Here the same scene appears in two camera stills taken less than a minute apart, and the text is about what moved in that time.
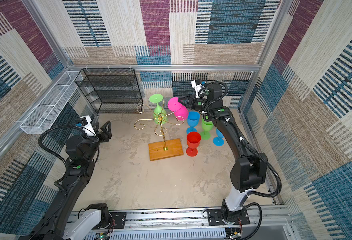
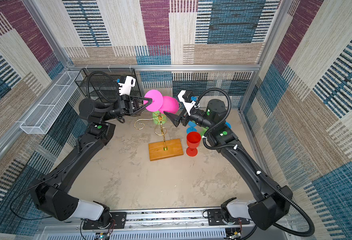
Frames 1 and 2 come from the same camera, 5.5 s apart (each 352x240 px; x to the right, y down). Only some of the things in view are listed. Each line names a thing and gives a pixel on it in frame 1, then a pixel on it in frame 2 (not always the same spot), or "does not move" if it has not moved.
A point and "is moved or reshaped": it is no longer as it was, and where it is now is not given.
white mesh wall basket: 41,117 does not move
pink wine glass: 181,112 is moved or reshaped
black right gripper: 187,97 to 176,119
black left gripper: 104,137 to 127,107
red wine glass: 193,140 does not move
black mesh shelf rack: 111,90 does not move
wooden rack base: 165,149 does not move
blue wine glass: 193,118 does not move
